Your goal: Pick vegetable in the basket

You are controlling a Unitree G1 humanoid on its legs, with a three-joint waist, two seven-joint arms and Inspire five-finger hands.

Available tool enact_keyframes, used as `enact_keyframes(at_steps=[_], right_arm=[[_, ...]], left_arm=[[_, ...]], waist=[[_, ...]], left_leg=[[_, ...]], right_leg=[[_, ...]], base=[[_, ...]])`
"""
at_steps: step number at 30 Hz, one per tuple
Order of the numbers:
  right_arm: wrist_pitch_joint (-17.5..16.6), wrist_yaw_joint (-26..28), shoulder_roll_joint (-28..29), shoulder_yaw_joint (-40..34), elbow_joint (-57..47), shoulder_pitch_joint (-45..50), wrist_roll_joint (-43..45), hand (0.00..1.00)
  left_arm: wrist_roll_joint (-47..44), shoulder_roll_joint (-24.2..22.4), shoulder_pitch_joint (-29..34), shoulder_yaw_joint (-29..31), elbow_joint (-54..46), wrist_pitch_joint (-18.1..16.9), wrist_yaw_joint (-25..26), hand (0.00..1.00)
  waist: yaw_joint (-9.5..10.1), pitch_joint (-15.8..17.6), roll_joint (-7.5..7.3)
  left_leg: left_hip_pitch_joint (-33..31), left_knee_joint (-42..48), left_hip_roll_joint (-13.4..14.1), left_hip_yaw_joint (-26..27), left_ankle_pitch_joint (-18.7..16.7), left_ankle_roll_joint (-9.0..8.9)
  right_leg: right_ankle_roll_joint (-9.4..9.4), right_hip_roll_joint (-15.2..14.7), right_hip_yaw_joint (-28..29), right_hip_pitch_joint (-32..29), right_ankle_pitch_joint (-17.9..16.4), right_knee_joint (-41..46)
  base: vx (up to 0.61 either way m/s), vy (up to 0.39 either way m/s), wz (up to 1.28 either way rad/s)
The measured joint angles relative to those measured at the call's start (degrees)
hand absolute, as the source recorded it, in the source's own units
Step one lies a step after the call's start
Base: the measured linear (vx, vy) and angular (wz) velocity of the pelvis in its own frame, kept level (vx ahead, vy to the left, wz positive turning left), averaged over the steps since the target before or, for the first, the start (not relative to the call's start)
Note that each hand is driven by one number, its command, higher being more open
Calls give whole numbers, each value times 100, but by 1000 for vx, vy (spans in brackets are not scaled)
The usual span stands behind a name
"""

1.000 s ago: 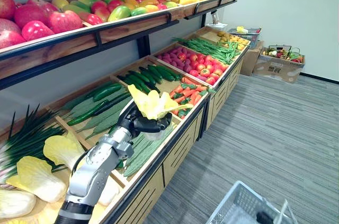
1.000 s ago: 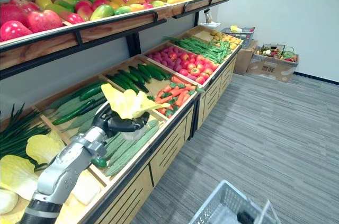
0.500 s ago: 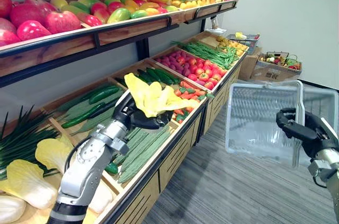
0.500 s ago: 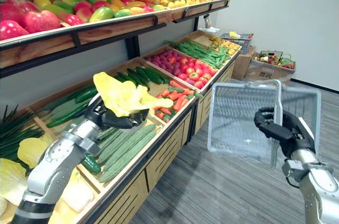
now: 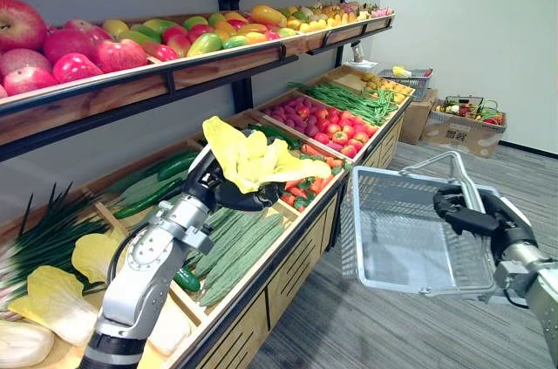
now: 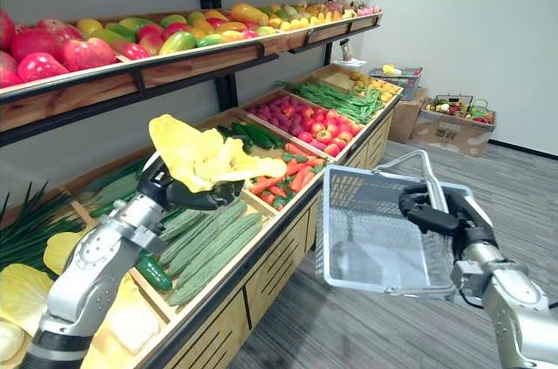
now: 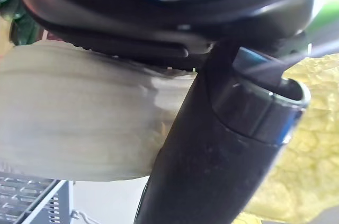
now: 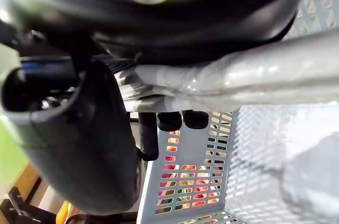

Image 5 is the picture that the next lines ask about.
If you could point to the yellow vegetable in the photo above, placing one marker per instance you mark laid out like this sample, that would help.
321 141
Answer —
401 71

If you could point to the pale napa cabbage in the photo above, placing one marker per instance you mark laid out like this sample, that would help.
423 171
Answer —
172 327
22 343

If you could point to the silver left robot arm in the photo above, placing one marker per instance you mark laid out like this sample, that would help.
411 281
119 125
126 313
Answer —
144 264

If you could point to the green bean pile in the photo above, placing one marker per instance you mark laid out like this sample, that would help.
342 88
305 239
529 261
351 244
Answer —
353 98

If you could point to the yellow fruit pile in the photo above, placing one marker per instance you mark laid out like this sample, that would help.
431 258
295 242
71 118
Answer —
322 22

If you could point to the basket of mixed vegetables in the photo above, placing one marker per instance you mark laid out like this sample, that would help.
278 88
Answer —
468 109

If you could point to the wooden fruit shelf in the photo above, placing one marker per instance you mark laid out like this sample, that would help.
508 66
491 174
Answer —
209 70

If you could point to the large orange mango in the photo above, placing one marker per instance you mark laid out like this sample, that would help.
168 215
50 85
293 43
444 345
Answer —
268 15

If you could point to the carrot pile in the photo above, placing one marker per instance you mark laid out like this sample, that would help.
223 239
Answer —
311 186

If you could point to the pink dragon fruit pile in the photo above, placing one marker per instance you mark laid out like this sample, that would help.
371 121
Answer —
381 11

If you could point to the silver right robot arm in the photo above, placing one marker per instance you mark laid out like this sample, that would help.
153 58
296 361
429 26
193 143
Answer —
538 282

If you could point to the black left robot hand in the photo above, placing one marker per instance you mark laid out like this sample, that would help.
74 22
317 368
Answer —
237 200

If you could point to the large red apple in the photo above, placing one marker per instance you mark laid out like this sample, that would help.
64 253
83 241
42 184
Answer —
19 24

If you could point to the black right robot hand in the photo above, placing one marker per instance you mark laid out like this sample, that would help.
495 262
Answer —
501 220

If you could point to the green onion bunch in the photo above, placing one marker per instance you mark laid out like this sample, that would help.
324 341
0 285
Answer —
48 238

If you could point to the green mango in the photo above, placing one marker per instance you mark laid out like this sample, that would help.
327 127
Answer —
286 32
159 25
235 42
146 33
195 22

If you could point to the wooden vegetable display stand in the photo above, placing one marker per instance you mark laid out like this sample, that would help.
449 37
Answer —
283 273

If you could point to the grey shopping basket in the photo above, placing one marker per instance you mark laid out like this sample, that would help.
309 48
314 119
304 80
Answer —
412 81
401 238

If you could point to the plastic bag roll holder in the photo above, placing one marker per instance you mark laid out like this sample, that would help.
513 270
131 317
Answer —
359 55

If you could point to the yellow potato pile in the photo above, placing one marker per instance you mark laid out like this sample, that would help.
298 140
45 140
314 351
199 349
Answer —
388 86

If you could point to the printed cardboard box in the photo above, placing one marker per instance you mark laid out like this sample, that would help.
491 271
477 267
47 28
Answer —
462 135

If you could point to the tomato pile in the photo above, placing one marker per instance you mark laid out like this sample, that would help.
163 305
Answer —
344 129

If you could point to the yellow napa cabbage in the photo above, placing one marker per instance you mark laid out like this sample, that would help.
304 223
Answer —
93 253
52 303
257 159

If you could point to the pink sweet potato pile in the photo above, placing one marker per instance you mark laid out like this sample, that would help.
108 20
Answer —
292 114

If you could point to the short dark green cucumber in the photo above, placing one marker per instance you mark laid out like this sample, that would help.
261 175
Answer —
187 279

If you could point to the green bitter gourd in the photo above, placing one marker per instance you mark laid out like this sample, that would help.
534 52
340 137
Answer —
235 242
244 264

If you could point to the pale green loofah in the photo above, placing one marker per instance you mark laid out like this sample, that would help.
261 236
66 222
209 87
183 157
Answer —
144 188

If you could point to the plain cardboard box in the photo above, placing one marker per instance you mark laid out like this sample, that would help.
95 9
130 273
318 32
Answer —
416 118

